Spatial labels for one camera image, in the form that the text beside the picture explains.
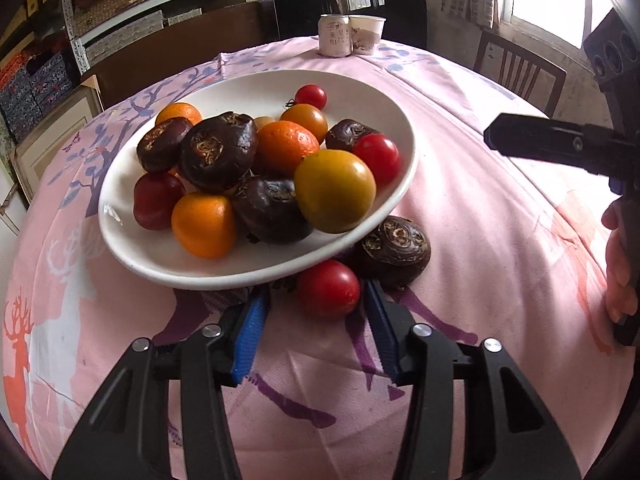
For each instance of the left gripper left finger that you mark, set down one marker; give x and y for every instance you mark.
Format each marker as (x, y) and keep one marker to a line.
(247, 335)

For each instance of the white oval plate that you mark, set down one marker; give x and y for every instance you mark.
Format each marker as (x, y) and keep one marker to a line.
(158, 256)

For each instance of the orange tomato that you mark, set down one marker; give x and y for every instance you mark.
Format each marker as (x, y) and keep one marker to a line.
(309, 117)

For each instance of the red cherry tomato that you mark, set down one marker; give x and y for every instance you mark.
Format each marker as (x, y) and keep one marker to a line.
(329, 290)

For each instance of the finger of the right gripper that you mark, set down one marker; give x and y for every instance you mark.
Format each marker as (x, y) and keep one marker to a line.
(588, 147)

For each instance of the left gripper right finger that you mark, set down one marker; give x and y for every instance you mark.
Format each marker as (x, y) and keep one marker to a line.
(386, 341)

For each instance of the white drink can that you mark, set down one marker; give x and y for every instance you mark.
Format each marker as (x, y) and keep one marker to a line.
(335, 36)

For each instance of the white framed board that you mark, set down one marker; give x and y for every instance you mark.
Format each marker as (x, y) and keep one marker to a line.
(56, 131)

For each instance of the wooden chair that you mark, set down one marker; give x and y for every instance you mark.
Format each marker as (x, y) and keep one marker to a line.
(520, 69)

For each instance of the right hand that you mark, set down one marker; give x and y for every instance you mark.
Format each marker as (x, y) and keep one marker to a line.
(620, 298)

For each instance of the white paper cup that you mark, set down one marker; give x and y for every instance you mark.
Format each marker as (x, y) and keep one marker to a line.
(366, 33)

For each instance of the dark chestnut in plate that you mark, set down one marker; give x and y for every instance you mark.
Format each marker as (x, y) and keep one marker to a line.
(346, 133)

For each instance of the yellow tomato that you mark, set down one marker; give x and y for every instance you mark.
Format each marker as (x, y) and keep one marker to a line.
(334, 190)

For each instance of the mandarin in plate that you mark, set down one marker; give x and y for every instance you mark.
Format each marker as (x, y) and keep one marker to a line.
(282, 146)

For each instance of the small mandarin orange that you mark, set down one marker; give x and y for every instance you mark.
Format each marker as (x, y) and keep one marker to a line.
(179, 109)

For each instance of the red plum in plate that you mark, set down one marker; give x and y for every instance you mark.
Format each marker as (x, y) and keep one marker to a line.
(155, 197)

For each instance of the large orange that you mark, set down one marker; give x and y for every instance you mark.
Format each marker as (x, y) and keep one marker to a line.
(204, 225)

